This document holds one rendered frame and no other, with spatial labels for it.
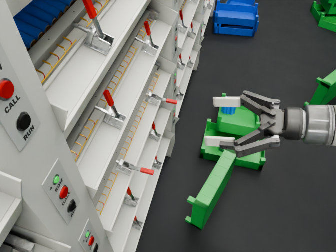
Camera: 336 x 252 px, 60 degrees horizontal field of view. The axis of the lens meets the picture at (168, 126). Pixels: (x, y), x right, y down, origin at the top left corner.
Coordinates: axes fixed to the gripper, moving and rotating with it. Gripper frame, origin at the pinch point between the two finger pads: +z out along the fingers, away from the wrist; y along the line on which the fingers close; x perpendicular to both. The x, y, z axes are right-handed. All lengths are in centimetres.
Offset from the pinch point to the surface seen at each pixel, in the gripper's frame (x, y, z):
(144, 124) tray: -7.6, 4.4, 22.4
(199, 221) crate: -56, -2, 10
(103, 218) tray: -7.2, -26.4, 23.0
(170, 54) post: -0.4, 30.4, 19.2
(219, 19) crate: -50, 147, 22
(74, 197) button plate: 17.2, -33.5, 14.9
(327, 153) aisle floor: -76, 52, -43
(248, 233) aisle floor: -68, 2, -8
